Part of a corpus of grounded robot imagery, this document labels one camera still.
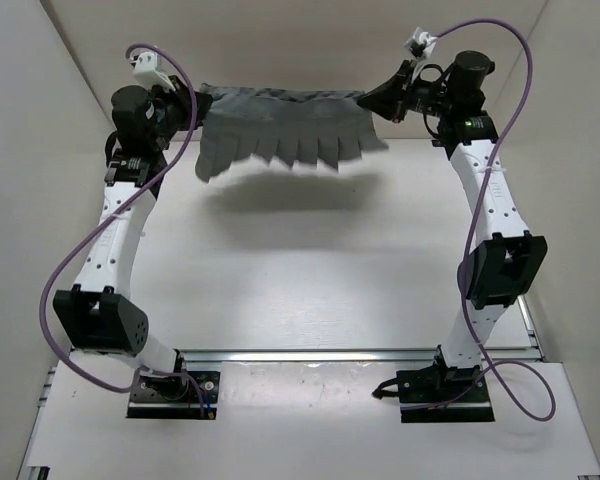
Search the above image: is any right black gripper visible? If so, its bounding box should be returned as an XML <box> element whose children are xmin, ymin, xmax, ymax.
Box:
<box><xmin>359</xmin><ymin>62</ymin><xmax>456</xmax><ymax>127</ymax></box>

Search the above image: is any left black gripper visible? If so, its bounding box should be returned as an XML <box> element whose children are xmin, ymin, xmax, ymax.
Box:
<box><xmin>155</xmin><ymin>69</ymin><xmax>217</xmax><ymax>141</ymax></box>

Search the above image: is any grey pleated skirt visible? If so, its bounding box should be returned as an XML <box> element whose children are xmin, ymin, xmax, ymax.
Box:
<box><xmin>195</xmin><ymin>84</ymin><xmax>388</xmax><ymax>183</ymax></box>

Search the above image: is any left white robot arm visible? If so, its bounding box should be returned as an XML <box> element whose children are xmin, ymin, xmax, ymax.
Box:
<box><xmin>53</xmin><ymin>75</ymin><xmax>211</xmax><ymax>398</ymax></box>

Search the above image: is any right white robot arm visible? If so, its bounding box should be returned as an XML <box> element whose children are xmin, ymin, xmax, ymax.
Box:
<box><xmin>357</xmin><ymin>50</ymin><xmax>548</xmax><ymax>401</ymax></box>

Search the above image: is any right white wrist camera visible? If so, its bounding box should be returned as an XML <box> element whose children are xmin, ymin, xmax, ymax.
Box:
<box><xmin>404</xmin><ymin>27</ymin><xmax>438</xmax><ymax>62</ymax></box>

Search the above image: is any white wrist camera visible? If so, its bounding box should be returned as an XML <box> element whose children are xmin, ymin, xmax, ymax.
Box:
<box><xmin>404</xmin><ymin>27</ymin><xmax>438</xmax><ymax>62</ymax></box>
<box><xmin>130</xmin><ymin>51</ymin><xmax>175</xmax><ymax>92</ymax></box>

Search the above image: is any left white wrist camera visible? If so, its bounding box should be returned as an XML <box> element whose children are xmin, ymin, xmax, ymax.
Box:
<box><xmin>130</xmin><ymin>51</ymin><xmax>175</xmax><ymax>92</ymax></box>

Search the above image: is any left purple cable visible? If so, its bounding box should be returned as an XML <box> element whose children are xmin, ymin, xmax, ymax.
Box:
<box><xmin>39</xmin><ymin>43</ymin><xmax>216</xmax><ymax>419</ymax></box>

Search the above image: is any purple cable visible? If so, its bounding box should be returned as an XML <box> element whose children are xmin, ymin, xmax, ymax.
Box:
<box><xmin>432</xmin><ymin>17</ymin><xmax>557</xmax><ymax>421</ymax></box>
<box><xmin>39</xmin><ymin>43</ymin><xmax>216</xmax><ymax>419</ymax></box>

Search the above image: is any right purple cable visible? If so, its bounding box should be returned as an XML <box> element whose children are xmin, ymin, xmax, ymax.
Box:
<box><xmin>432</xmin><ymin>17</ymin><xmax>557</xmax><ymax>421</ymax></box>

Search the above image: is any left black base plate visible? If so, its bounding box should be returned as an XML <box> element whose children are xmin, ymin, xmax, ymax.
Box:
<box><xmin>126</xmin><ymin>370</ymin><xmax>221</xmax><ymax>421</ymax></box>

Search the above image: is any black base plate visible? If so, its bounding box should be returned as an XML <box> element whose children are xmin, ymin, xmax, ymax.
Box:
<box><xmin>126</xmin><ymin>370</ymin><xmax>221</xmax><ymax>421</ymax></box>
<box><xmin>372</xmin><ymin>367</ymin><xmax>495</xmax><ymax>424</ymax></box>

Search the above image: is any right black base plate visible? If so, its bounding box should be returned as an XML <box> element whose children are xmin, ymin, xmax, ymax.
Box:
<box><xmin>372</xmin><ymin>367</ymin><xmax>495</xmax><ymax>424</ymax></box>

